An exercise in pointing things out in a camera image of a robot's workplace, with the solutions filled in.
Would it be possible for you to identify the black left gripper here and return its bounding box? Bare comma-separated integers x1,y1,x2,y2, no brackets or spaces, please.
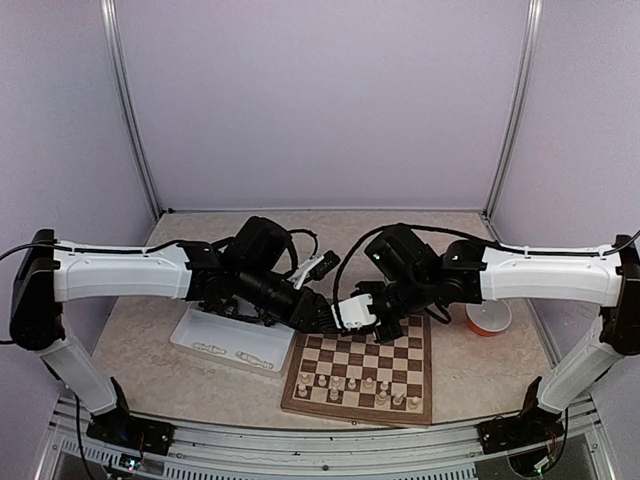
237,263,339,334

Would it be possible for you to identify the white plastic divided tray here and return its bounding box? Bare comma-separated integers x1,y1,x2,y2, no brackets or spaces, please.
170,307,295,378

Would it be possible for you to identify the wooden chess board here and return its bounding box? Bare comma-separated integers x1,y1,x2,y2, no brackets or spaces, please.
281,315,433,427

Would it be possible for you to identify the white knight piece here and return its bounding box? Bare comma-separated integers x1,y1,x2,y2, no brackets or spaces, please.
392,392,404,406

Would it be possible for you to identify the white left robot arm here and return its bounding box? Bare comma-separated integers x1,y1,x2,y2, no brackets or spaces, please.
9,218,336,448

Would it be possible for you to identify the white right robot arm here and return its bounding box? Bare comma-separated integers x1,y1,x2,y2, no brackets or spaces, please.
365,225,639,454

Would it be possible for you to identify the pile of dark chess pieces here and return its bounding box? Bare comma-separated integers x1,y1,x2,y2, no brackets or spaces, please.
198,297,278,327

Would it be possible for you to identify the orange white bowl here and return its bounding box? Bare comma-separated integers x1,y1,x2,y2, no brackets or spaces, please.
465,301,512,337

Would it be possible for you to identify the white queen piece lying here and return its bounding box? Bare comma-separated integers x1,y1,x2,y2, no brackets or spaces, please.
191,342,227,355

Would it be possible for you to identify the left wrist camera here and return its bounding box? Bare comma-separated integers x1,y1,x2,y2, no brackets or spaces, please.
288,250,341,290

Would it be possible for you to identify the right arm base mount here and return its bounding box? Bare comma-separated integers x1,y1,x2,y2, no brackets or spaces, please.
476,411,565,454

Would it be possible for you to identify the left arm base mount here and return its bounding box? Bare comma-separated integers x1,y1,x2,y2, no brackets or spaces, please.
87,409,175,456

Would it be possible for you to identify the front aluminium rail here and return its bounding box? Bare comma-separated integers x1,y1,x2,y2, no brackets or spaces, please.
34,394,616,480

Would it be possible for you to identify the right aluminium frame post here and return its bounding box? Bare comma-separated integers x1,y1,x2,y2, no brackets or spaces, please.
483,0,544,223

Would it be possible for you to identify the aluminium frame post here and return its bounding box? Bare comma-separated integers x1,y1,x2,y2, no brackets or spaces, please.
483,0,544,223
100,0,163,221

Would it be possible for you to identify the left aluminium frame post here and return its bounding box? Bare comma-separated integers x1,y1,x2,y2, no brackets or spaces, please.
100,0,163,221

